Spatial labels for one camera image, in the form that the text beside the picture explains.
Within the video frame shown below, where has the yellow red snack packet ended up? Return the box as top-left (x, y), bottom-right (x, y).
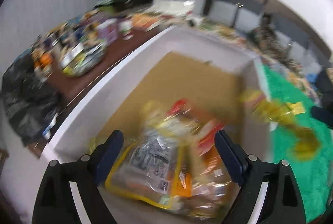
top-left (240, 89), bottom-right (321, 161)

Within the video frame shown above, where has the clear gold pastry bag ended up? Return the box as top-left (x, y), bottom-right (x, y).
top-left (177, 156), bottom-right (232, 220)

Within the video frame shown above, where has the clear orange snack pouch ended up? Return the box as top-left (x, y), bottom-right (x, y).
top-left (104, 133), bottom-right (191, 211)

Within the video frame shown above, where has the red fish snack packet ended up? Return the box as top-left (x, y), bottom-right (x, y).
top-left (167, 98), bottom-right (225, 156)

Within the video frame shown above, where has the green brocade bedspread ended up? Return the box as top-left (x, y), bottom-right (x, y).
top-left (263, 66), bottom-right (332, 222)

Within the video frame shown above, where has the black clothes pile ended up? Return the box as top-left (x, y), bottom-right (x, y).
top-left (310, 68), bottom-right (333, 129)

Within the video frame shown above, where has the black garbage bag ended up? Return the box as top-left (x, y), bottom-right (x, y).
top-left (1, 54), bottom-right (61, 146)

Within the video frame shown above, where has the brown side table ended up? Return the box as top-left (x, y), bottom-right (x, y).
top-left (33, 23), bottom-right (167, 154)

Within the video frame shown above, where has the clutter on side table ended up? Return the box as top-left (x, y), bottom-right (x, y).
top-left (30, 10), bottom-right (160, 81)

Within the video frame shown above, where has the floral patterned blanket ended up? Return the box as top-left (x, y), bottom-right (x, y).
top-left (248, 13), bottom-right (301, 75)

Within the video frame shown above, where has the white cardboard box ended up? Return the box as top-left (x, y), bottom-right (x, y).
top-left (38, 24), bottom-right (274, 224)

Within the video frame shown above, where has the white bag on bed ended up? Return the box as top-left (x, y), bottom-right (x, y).
top-left (147, 0), bottom-right (195, 16)

